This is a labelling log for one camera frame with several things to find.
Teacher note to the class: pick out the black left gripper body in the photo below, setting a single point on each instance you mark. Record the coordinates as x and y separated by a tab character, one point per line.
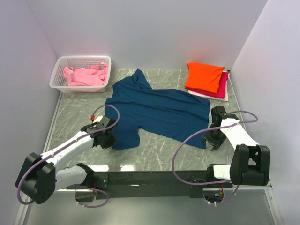
109	140

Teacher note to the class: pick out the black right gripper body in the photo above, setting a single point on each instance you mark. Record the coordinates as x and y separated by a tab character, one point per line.
214	137

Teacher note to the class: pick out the navy blue t shirt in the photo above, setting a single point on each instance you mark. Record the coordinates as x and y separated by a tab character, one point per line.
168	112

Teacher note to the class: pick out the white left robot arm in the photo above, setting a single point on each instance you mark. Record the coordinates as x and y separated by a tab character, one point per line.
41	175

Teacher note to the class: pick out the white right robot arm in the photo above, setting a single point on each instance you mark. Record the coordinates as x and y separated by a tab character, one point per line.
251	161

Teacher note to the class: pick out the folded white t shirt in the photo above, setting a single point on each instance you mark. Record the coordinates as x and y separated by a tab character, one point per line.
226	97

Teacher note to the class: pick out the folded magenta t shirt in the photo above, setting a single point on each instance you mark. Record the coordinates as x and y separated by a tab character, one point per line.
222	87

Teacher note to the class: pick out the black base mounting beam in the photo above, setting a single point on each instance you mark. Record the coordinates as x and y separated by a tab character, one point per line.
154	183

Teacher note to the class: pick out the folded orange t shirt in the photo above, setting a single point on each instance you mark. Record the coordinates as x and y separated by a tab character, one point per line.
203	76

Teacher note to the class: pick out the pink t shirt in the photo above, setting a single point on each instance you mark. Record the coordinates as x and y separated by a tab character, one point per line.
94	75

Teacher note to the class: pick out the white perforated plastic basket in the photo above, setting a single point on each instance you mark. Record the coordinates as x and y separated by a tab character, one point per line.
57	80

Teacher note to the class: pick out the aluminium extrusion rail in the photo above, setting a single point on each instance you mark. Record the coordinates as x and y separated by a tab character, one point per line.
249	206

